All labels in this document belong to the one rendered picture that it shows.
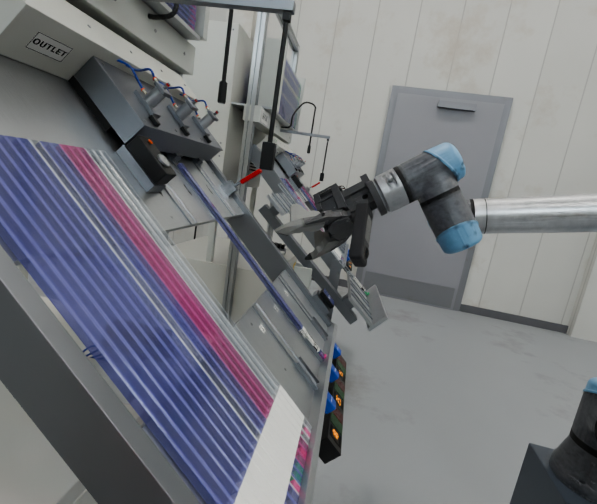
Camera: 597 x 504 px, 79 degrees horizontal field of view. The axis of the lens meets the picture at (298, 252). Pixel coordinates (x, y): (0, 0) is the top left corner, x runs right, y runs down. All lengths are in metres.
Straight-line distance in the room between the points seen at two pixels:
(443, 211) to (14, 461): 0.78
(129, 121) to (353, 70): 3.67
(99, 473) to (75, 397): 0.07
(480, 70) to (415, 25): 0.77
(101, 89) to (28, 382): 0.47
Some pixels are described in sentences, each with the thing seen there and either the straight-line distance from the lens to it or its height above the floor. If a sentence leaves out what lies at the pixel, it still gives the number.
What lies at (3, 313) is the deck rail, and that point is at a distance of 0.36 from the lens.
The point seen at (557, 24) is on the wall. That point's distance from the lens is 4.57.
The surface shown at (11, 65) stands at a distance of 0.65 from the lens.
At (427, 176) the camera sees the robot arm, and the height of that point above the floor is 1.13.
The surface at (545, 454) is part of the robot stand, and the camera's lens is 1.13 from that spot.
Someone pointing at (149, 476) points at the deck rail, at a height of 0.84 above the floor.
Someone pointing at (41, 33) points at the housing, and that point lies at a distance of 0.65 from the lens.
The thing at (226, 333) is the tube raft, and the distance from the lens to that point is 0.52.
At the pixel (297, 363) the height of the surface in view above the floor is 0.77.
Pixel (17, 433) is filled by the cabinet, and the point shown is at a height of 0.62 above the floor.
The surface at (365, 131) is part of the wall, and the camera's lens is 4.06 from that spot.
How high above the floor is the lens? 1.08
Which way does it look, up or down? 11 degrees down
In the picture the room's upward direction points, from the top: 9 degrees clockwise
